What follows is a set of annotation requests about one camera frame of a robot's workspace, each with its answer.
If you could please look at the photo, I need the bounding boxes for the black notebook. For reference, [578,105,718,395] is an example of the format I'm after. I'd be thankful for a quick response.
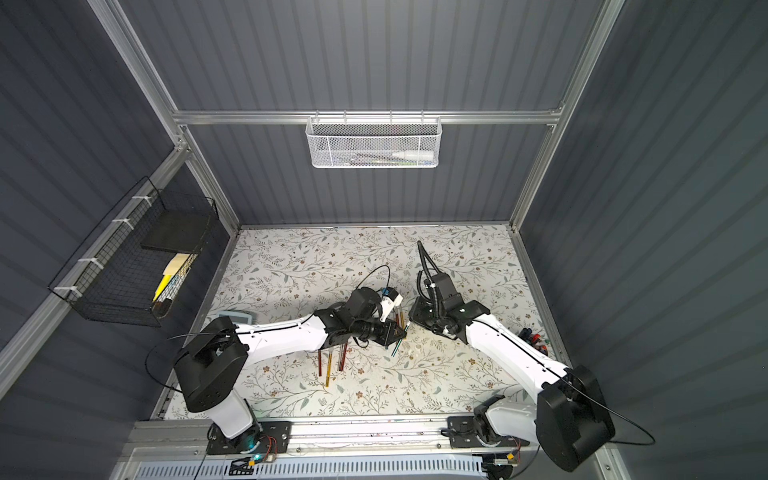
[140,210,211,254]

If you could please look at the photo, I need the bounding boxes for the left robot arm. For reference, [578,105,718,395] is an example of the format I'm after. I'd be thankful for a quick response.
[173,287,406,439]

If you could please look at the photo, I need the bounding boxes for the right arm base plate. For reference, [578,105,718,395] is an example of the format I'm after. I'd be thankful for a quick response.
[440,415,530,450]

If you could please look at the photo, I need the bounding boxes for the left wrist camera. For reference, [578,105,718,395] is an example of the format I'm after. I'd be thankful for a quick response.
[380,287,403,322]

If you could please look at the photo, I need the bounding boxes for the white marker in basket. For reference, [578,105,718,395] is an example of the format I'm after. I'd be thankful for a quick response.
[391,150,435,163]

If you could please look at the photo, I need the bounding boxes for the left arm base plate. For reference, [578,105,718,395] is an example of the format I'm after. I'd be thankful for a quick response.
[206,421,293,456]

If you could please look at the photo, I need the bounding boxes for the yellow sticky notes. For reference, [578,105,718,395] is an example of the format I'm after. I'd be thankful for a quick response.
[153,253,197,302]

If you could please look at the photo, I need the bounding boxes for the black wire mesh basket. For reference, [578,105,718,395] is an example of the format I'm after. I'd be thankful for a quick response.
[48,178,219,327]

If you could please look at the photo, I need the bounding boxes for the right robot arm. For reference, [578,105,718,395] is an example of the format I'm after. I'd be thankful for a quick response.
[409,272,616,472]

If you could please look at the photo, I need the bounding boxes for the light blue calculator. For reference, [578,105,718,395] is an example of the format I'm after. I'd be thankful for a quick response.
[217,310,253,323]

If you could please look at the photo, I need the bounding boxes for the green carving knife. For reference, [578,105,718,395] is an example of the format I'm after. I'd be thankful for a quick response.
[391,323,410,358]

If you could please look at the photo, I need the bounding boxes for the pink cup of markers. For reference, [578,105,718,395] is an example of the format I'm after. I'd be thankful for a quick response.
[518,328,549,356]

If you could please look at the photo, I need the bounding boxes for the white wire mesh basket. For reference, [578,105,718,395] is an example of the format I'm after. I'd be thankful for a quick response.
[305,116,443,169]

